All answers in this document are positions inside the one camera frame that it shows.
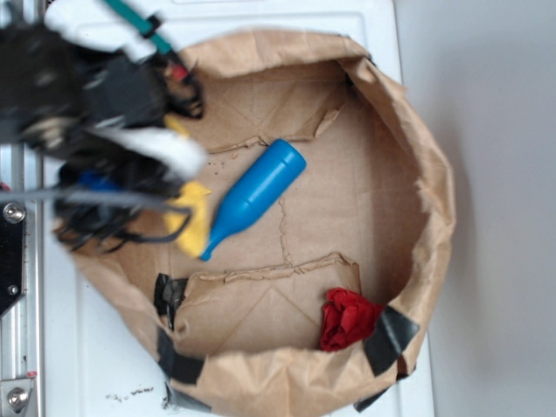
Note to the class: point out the yellow cloth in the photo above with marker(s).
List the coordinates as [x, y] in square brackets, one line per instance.
[194, 238]

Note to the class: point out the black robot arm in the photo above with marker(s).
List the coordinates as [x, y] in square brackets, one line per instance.
[129, 168]

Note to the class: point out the red crumpled cloth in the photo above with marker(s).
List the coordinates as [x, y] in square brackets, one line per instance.
[347, 317]

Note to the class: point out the blue plastic bottle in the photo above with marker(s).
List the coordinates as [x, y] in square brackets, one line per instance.
[253, 194]

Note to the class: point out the brown paper bag tray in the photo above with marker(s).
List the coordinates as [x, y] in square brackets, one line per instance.
[373, 212]

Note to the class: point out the white plastic board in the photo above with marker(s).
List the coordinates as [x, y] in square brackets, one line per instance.
[93, 364]

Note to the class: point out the aluminium frame rail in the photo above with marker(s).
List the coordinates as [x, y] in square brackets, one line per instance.
[22, 364]

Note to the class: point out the black metal bracket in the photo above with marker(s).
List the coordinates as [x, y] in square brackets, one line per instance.
[13, 215]

